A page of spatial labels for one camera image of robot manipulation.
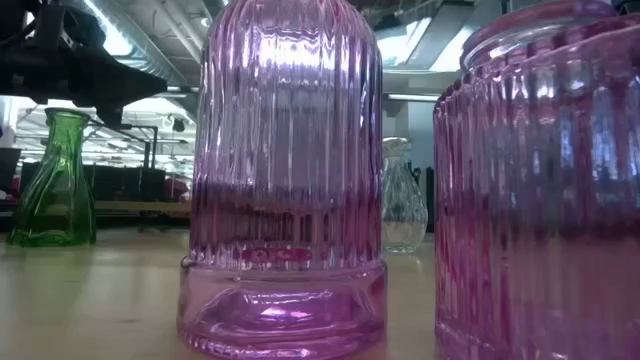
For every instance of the red background box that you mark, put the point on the red background box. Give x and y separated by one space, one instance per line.
175 190

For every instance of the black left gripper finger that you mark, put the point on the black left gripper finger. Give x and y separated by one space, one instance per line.
120 80

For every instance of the green twisted glass vase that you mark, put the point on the green twisted glass vase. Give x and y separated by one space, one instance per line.
55 200

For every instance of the black background monitor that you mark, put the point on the black background monitor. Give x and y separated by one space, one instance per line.
9 170

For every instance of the black workbench row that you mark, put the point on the black workbench row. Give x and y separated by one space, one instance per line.
125 182

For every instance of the pink ribbed wide-mouth vase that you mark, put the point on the pink ribbed wide-mouth vase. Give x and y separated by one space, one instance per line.
540 200

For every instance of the clear ribbed bulbous vase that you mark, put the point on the clear ribbed bulbous vase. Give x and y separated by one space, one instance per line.
405 215

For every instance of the pink ribbed bottle vase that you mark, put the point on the pink ribbed bottle vase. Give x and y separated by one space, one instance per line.
282 150

